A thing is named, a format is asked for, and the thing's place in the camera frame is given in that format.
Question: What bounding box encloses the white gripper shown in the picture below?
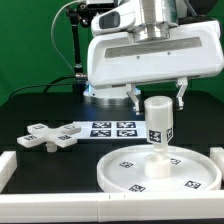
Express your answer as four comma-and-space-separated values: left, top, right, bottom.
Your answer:
87, 20, 224, 115

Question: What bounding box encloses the white round table top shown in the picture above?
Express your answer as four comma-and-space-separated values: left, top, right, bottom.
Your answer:
97, 145, 222, 192

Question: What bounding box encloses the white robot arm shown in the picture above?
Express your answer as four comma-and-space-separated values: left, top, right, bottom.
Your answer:
84, 0, 224, 112

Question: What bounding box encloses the white marker sheet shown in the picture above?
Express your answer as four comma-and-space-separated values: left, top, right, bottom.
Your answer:
76, 121, 146, 139

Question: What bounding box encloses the white cross-shaped table base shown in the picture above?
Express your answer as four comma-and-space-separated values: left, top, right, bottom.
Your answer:
17, 123, 81, 153

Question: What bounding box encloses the black cable on table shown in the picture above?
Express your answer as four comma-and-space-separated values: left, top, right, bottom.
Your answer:
7, 75, 81, 99

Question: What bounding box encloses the black camera stand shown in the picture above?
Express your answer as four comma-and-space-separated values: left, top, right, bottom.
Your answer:
66, 3, 96, 84

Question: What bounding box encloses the grey camera cable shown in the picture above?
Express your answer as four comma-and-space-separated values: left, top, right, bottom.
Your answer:
50, 0, 82, 73

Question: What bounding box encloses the white frame rail fixture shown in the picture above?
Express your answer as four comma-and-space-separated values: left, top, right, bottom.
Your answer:
0, 147, 224, 223

